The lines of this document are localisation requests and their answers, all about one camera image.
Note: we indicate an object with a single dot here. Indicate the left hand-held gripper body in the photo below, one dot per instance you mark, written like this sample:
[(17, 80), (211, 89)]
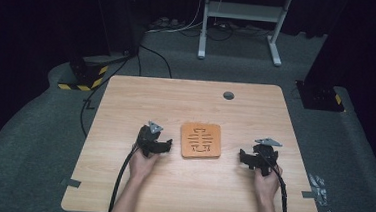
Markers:
[(147, 140)]

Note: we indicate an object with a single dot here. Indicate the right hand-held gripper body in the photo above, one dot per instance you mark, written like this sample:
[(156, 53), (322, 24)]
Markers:
[(266, 155)]

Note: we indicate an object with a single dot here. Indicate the orange wooden cut-out coaster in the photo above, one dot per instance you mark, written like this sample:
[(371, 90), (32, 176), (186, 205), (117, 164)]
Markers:
[(200, 150)]

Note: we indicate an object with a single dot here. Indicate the person's left hand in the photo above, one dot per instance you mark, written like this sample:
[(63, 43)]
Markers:
[(141, 166)]

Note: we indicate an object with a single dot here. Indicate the person's right hand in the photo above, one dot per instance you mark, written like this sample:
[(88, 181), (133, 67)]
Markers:
[(266, 186)]

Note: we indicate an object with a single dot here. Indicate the grey tape strip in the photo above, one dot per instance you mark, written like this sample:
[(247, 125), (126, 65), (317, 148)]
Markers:
[(71, 182), (309, 194)]

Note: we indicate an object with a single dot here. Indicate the black stand base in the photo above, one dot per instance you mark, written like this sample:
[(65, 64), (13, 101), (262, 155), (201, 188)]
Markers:
[(320, 97)]

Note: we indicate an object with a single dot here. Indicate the black stand with striped base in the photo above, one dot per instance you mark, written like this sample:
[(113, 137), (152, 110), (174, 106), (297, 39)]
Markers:
[(88, 75)]

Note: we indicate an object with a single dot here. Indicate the power strip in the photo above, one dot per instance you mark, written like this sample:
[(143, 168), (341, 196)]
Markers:
[(165, 22)]

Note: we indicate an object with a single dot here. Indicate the white metal stand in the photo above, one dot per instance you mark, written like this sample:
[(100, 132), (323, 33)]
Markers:
[(242, 11)]

